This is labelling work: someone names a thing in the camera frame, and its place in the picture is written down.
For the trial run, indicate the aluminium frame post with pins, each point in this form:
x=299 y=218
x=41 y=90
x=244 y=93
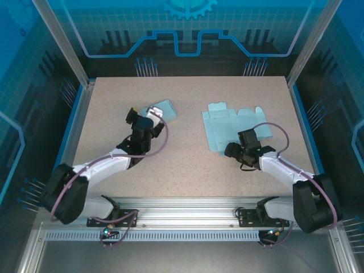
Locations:
x=311 y=42
x=68 y=42

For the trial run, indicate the blue side trim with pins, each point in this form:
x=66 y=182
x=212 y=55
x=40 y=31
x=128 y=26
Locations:
x=302 y=113

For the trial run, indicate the light blue paper box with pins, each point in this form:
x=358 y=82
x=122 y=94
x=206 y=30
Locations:
x=219 y=128
x=169 y=112

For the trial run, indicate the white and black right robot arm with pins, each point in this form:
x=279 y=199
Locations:
x=312 y=207

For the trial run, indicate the aluminium side rail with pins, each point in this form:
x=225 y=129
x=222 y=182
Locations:
x=85 y=99

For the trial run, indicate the small connector with LEDs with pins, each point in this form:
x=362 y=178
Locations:
x=107 y=231
x=268 y=233

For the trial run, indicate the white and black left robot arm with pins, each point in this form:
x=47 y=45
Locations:
x=68 y=196

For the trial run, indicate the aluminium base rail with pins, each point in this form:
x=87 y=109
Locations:
x=185 y=211

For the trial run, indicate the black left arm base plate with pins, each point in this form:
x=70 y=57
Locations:
x=95 y=222

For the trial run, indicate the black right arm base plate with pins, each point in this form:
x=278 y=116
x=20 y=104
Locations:
x=246 y=217

